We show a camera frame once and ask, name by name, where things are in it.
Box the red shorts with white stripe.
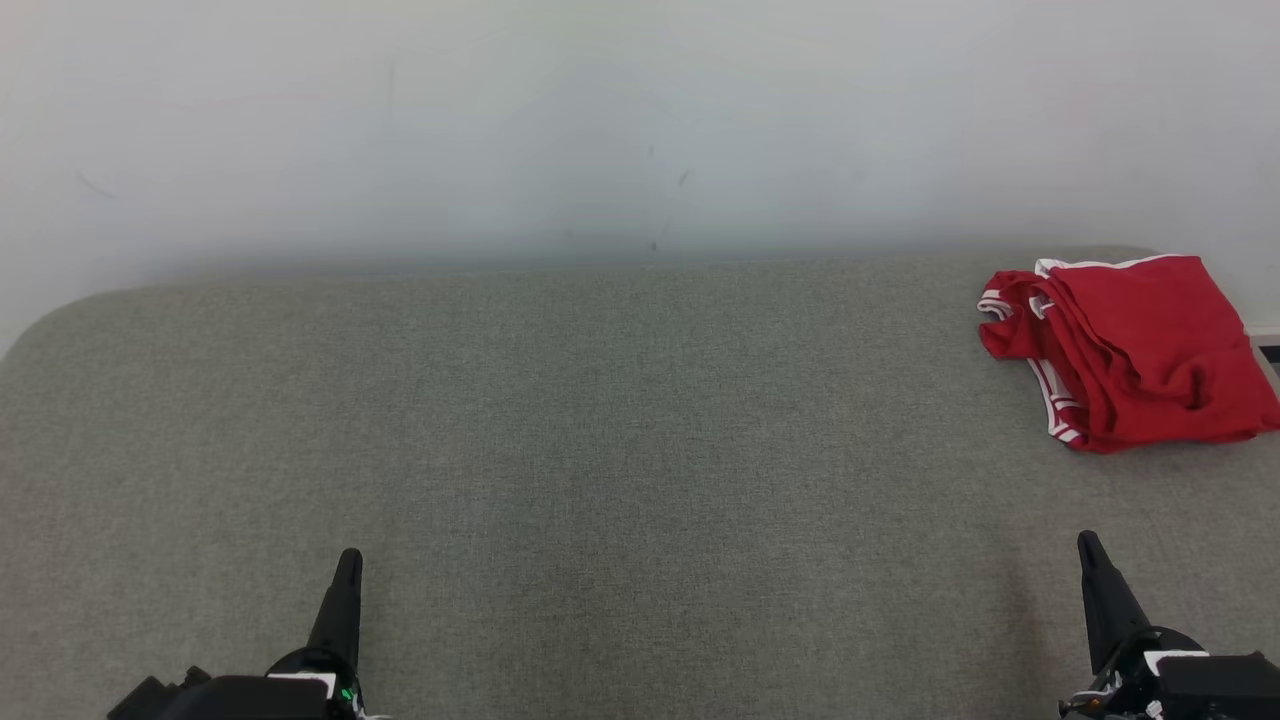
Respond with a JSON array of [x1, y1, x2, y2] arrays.
[[1033, 254, 1280, 443]]

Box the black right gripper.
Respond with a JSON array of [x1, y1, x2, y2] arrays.
[[1060, 529, 1212, 720]]

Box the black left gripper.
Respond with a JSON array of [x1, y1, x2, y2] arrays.
[[150, 547, 367, 720]]

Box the red basketball jersey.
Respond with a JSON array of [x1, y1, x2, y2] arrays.
[[977, 268, 1280, 454]]

